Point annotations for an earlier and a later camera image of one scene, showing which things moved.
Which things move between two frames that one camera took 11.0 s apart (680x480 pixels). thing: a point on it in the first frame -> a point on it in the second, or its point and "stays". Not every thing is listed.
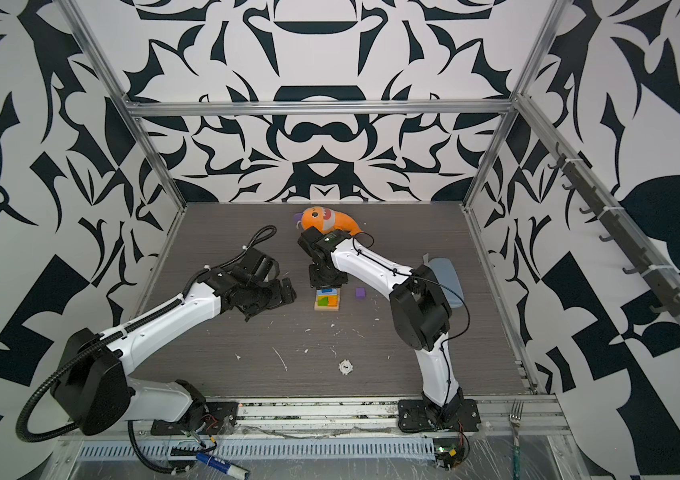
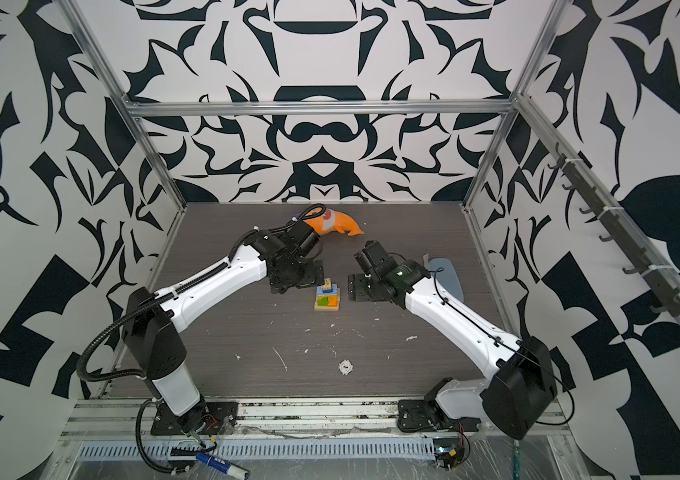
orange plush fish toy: [325, 220] stays
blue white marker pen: [222, 465] stays
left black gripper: [278, 297] -> [314, 279]
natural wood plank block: [318, 307] stays
